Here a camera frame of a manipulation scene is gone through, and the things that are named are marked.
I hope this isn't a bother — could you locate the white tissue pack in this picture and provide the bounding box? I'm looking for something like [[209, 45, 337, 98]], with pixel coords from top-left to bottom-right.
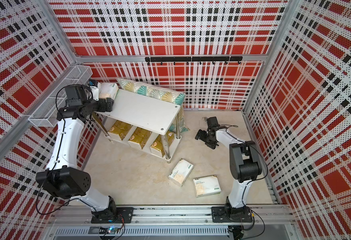
[[168, 159, 194, 187], [193, 175, 222, 198], [98, 83, 119, 100]]

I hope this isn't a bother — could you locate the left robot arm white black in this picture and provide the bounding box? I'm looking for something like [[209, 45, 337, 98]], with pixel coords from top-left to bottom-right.
[[35, 80, 118, 223]]

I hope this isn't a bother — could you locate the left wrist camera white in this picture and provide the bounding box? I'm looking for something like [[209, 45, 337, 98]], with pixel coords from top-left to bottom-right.
[[88, 79, 100, 101]]

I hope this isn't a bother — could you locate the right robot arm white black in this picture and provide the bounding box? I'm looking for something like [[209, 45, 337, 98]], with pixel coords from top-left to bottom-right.
[[195, 129, 262, 223]]

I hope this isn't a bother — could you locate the white wire mesh basket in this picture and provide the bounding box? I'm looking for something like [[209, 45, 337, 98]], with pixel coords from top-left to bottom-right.
[[28, 65, 92, 128]]

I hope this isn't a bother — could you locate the small green circuit board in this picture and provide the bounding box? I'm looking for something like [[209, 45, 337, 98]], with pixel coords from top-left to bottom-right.
[[98, 227, 120, 235]]

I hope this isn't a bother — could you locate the black wall hook rail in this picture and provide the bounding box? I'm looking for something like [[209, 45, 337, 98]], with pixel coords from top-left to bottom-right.
[[144, 56, 243, 64]]

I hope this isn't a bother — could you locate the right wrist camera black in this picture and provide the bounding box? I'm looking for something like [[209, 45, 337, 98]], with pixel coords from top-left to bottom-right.
[[207, 117, 220, 131]]

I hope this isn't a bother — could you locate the white two-tier shelf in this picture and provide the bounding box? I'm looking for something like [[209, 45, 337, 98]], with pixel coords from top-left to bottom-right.
[[98, 90, 182, 163]]

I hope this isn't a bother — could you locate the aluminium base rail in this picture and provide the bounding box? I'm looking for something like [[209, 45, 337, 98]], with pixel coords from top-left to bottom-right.
[[42, 205, 303, 240]]

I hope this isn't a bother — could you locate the geometric patterned pillow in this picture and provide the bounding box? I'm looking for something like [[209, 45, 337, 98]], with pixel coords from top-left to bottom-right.
[[117, 78, 189, 133]]

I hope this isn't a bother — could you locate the gold tissue pack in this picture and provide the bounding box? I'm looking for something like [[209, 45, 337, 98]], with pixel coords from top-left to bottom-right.
[[150, 131, 174, 157], [128, 128, 151, 150], [108, 121, 132, 141]]

